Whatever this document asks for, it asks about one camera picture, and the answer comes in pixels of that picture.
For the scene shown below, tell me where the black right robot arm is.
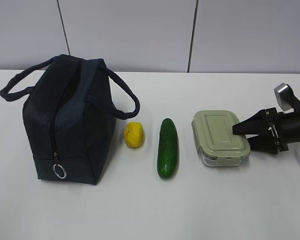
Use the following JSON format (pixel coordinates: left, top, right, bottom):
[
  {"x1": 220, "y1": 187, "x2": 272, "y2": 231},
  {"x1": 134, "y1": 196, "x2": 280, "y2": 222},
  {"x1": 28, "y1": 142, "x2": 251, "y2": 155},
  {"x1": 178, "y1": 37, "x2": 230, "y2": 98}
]
[{"x1": 232, "y1": 107, "x2": 300, "y2": 155}]

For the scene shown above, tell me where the dark blue lunch bag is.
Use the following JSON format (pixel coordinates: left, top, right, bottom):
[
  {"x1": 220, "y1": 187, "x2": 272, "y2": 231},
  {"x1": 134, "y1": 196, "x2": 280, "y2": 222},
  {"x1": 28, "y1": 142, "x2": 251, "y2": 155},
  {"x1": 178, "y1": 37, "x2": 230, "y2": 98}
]
[{"x1": 0, "y1": 54, "x2": 140, "y2": 185}]

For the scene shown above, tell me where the green lidded glass container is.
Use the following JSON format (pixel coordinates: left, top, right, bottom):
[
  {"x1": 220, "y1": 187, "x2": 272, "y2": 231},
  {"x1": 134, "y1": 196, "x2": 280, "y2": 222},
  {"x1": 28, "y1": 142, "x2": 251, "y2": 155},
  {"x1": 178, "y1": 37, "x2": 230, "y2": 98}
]
[{"x1": 191, "y1": 110, "x2": 251, "y2": 167}]

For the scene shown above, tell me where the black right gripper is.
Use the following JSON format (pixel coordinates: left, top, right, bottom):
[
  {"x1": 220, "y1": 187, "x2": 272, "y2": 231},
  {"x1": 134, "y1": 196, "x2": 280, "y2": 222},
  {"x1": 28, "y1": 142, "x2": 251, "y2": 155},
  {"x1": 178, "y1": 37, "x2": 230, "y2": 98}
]
[{"x1": 232, "y1": 107, "x2": 288, "y2": 154}]

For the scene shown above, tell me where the green cucumber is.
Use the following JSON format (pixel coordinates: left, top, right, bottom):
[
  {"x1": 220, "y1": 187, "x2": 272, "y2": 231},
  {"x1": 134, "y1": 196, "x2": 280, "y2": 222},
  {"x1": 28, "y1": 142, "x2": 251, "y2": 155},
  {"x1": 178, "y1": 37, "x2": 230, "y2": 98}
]
[{"x1": 157, "y1": 118, "x2": 179, "y2": 179}]

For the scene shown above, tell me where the yellow lemon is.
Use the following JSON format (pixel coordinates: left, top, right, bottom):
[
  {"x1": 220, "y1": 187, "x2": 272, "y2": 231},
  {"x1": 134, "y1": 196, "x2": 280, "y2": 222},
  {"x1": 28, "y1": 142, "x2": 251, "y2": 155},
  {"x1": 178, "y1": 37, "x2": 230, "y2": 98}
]
[{"x1": 123, "y1": 122, "x2": 145, "y2": 148}]

